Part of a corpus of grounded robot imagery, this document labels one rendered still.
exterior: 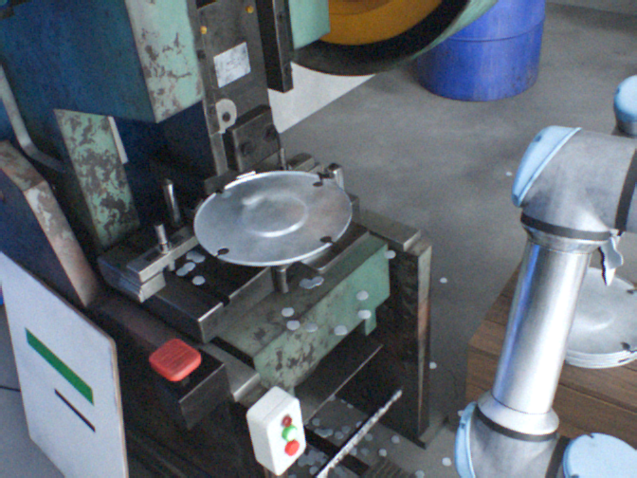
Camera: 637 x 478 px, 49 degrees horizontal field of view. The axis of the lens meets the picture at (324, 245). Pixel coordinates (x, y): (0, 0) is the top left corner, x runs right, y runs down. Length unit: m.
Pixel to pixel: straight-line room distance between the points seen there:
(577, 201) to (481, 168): 1.97
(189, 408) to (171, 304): 0.22
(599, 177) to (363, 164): 2.07
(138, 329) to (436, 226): 1.44
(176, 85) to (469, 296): 1.44
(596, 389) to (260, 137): 0.86
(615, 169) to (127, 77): 0.66
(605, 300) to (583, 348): 0.16
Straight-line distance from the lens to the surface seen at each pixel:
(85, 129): 1.35
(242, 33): 1.18
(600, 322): 1.66
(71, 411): 1.75
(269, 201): 1.31
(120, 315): 1.40
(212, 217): 1.31
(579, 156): 0.93
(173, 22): 1.03
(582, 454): 1.05
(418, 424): 1.80
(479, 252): 2.44
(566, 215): 0.93
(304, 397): 1.58
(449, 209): 2.64
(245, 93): 1.21
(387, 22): 1.37
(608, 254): 1.42
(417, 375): 1.67
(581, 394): 1.60
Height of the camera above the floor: 1.51
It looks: 37 degrees down
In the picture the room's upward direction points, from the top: 6 degrees counter-clockwise
